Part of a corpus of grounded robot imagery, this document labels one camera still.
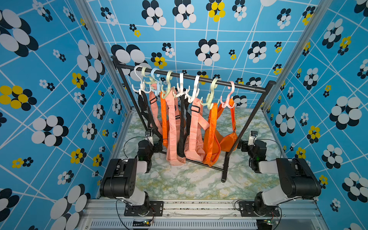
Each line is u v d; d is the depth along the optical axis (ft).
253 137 2.63
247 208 2.41
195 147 2.38
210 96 1.85
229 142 2.65
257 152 2.38
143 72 1.86
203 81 1.72
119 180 1.48
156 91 2.08
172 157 2.54
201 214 2.38
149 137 2.64
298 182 1.46
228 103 1.87
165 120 2.35
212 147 2.22
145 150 2.34
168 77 1.78
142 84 2.04
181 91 2.03
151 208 2.39
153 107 2.47
